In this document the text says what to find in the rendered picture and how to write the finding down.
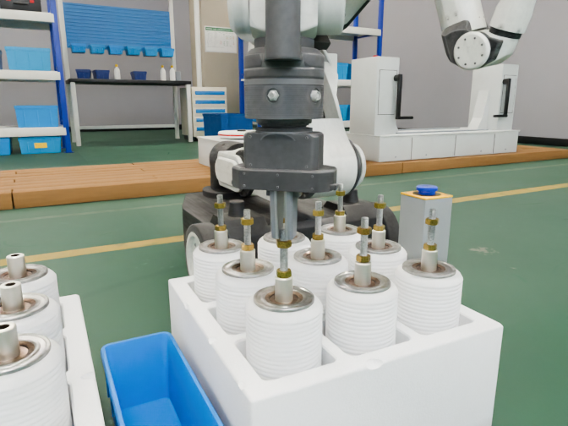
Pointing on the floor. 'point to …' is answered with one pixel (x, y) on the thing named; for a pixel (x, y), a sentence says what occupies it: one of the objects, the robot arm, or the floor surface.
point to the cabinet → (208, 95)
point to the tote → (229, 121)
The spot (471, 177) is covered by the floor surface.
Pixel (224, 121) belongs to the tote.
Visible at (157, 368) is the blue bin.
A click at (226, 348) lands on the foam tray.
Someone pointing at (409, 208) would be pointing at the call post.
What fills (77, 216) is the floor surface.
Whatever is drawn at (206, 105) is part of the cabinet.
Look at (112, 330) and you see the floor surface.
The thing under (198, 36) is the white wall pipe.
